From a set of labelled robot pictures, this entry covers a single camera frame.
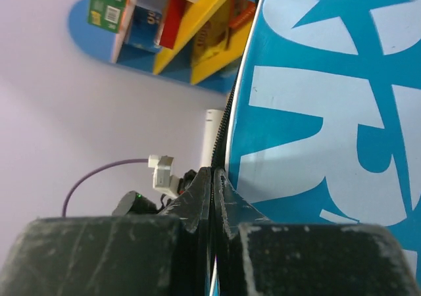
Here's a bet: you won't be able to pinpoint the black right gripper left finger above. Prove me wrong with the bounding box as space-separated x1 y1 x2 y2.
1 168 211 295

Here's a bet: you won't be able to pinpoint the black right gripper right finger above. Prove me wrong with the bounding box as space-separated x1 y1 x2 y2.
212 168 420 295

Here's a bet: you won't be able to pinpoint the blue sport racket bag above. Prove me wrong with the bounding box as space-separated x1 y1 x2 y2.
213 0 420 287

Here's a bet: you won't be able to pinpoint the yellow snack bags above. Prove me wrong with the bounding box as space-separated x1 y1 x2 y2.
191 1 230 67

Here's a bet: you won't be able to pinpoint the blue shelf unit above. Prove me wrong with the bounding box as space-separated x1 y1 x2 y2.
68 0 254 93

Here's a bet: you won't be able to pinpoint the red flat box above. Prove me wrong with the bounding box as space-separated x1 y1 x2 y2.
228 0 256 30

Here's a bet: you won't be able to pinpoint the orange green box left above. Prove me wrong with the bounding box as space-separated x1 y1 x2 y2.
87 0 124 34

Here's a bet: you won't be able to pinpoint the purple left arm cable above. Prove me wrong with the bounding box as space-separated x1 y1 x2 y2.
61 158 150 218

